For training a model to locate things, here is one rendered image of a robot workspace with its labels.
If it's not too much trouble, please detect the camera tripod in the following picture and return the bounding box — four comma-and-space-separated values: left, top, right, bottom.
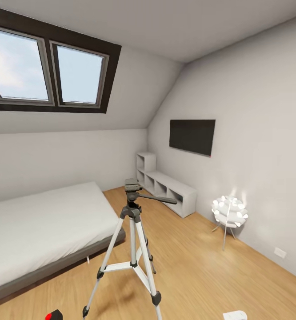
82, 178, 177, 320

